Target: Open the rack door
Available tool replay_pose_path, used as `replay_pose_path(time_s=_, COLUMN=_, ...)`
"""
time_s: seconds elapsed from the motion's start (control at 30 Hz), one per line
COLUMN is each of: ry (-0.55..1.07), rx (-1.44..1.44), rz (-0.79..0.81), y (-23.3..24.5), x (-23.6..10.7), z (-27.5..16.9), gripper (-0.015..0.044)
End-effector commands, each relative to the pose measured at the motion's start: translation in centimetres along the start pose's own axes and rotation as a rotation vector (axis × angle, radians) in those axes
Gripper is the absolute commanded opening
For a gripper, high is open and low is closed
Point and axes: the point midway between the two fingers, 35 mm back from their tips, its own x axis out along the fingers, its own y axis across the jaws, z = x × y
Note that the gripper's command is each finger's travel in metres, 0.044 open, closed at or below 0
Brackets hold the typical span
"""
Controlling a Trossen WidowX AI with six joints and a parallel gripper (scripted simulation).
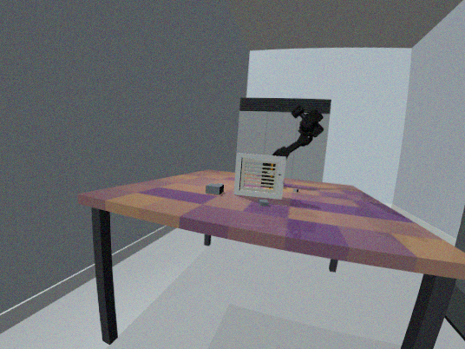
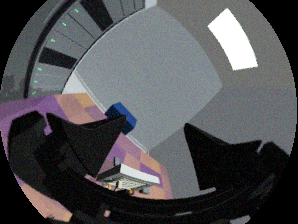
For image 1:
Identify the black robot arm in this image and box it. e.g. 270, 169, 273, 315
273, 109, 324, 160

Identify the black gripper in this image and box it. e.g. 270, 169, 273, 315
291, 105, 324, 137

